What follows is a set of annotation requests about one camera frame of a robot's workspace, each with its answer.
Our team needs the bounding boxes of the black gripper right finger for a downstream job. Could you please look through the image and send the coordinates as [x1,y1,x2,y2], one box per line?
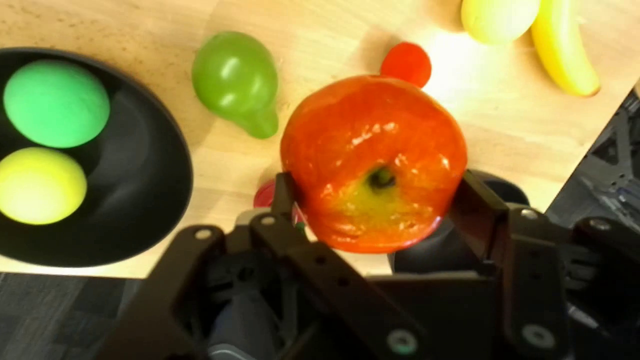
[450,167,640,360]

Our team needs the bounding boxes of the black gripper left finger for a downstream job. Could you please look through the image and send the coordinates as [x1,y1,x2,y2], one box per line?
[97,170,427,360]

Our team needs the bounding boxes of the small red fruit toy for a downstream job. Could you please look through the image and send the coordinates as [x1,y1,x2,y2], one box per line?
[252,180,278,210]

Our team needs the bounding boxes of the orange fruit toy green stem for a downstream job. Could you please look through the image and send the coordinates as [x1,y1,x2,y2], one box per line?
[278,74,470,255]

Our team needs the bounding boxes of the green pear toy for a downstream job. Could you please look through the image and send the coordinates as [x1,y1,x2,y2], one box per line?
[189,30,280,139]

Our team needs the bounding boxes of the red strawberry toy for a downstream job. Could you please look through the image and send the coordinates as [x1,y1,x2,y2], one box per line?
[378,39,434,90]

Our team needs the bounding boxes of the yellow banana toy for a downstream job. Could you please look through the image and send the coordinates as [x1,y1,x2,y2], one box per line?
[529,0,602,97]

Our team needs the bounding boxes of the yellow round fruit toy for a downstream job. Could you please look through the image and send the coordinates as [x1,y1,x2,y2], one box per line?
[0,146,90,228]
[457,0,544,46]

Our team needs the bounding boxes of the green round fruit toy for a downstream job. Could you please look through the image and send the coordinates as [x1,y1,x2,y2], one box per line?
[1,57,111,149]

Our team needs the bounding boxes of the wooden top tool cart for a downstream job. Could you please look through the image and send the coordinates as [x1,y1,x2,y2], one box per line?
[0,0,640,279]

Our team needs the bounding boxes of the large black bowl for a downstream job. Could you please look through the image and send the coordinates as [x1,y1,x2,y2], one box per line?
[0,46,195,267]

